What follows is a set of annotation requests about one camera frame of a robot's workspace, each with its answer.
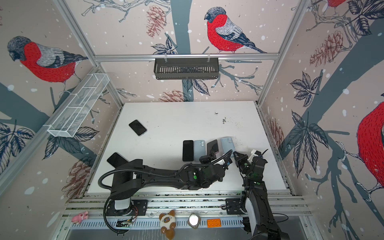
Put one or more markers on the light blue phone case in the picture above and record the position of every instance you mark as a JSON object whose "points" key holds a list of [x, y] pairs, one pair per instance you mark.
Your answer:
{"points": [[228, 145], [199, 149]]}

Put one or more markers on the orange block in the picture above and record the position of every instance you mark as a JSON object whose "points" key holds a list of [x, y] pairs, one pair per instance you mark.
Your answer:
{"points": [[214, 223]]}

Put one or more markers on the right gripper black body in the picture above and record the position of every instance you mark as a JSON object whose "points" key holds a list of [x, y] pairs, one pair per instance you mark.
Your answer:
{"points": [[246, 168]]}

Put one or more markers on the pink pig toy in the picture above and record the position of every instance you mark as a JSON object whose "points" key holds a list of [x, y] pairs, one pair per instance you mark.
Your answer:
{"points": [[80, 217]]}

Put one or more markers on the brown white plush toy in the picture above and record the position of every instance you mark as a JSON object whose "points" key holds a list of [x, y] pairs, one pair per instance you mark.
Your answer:
{"points": [[168, 224]]}

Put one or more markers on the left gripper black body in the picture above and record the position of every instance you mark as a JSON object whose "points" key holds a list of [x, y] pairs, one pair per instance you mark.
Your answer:
{"points": [[211, 165]]}

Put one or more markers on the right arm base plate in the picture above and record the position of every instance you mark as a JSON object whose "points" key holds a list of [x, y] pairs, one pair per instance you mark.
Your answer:
{"points": [[234, 206]]}

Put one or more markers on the black wire wall basket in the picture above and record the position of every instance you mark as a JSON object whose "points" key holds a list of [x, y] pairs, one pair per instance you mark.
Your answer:
{"points": [[186, 69]]}

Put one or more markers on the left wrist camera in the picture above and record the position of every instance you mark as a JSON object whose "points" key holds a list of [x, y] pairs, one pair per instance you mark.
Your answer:
{"points": [[225, 162]]}

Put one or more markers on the blue phone black screen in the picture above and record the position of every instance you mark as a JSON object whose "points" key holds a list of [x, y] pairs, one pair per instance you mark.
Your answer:
{"points": [[188, 151]]}

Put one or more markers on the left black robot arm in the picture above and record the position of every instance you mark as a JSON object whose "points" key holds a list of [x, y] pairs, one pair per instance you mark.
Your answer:
{"points": [[129, 177]]}

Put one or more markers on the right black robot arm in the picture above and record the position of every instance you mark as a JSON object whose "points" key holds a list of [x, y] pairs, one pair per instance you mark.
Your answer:
{"points": [[254, 199]]}

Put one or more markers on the white wire wall basket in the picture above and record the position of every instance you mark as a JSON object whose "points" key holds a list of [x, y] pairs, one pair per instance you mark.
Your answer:
{"points": [[81, 102]]}

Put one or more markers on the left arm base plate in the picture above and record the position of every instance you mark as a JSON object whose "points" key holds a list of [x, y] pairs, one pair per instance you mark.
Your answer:
{"points": [[141, 207]]}

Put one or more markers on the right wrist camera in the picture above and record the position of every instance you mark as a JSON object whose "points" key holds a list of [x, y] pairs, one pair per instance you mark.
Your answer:
{"points": [[255, 153]]}

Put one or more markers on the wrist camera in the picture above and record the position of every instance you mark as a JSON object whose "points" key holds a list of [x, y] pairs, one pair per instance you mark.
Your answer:
{"points": [[255, 153], [225, 162]]}

